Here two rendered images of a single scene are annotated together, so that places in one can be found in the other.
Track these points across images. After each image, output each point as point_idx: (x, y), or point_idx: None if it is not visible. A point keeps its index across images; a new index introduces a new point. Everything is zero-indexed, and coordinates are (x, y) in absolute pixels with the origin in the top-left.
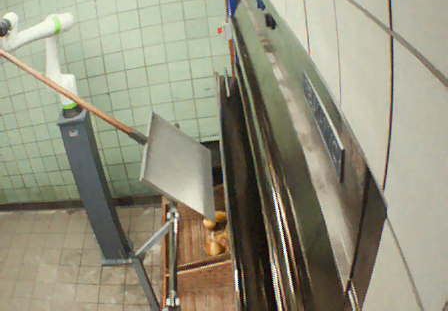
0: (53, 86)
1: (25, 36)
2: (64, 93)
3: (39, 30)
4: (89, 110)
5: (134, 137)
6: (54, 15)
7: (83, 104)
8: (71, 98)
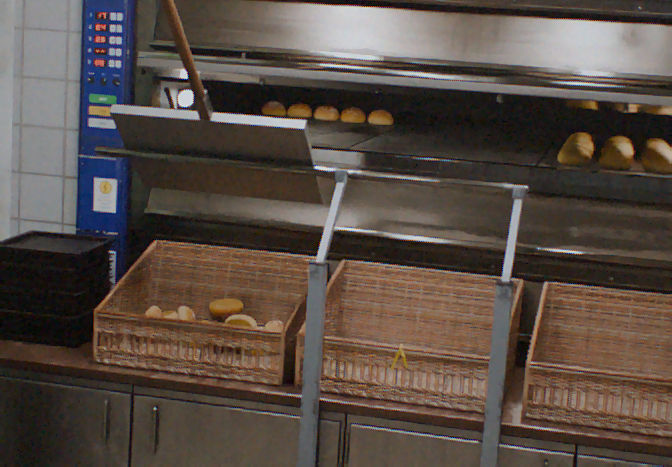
0: None
1: None
2: None
3: None
4: (184, 40)
5: (207, 102)
6: None
7: (181, 26)
8: (174, 8)
